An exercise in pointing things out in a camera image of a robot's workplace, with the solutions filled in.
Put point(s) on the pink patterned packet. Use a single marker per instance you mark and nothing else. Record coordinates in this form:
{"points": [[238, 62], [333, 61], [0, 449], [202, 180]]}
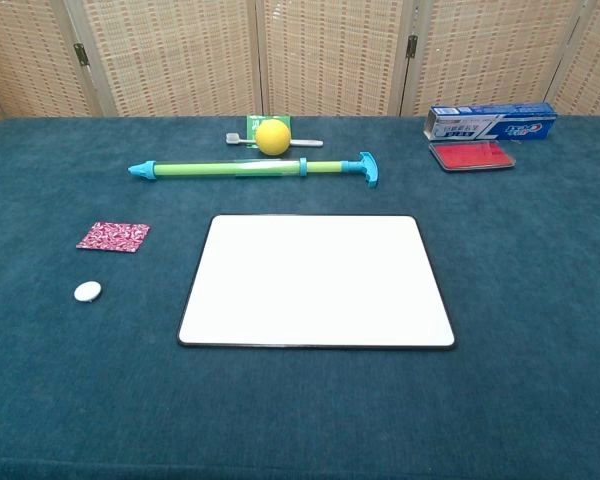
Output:
{"points": [[112, 237]]}

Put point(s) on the small white round disc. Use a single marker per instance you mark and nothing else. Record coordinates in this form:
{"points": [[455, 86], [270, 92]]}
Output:
{"points": [[87, 291]]}

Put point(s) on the white rectangular board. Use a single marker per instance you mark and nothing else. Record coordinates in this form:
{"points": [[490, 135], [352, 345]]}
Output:
{"points": [[315, 282]]}

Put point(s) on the yellow ball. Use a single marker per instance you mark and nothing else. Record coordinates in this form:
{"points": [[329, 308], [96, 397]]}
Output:
{"points": [[273, 136]]}

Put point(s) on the green and blue water pump toy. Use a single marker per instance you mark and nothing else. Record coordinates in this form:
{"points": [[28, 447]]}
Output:
{"points": [[205, 168]]}

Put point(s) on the white grey toothbrush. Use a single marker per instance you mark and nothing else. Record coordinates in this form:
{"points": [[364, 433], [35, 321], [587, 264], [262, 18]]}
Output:
{"points": [[236, 139]]}

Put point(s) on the green packet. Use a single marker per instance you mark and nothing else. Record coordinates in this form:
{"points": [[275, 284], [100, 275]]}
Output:
{"points": [[252, 125]]}

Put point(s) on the teal tablecloth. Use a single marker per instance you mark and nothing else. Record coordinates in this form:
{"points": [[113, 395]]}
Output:
{"points": [[300, 410]]}

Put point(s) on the red ink pad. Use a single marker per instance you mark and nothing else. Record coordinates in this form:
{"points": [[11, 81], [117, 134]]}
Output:
{"points": [[472, 155]]}

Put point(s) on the woven folding screen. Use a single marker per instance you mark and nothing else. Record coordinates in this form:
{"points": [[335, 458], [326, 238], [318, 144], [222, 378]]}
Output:
{"points": [[180, 55]]}

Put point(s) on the blue toothpaste box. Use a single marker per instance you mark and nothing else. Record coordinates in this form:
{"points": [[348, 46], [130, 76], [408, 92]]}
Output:
{"points": [[490, 122]]}

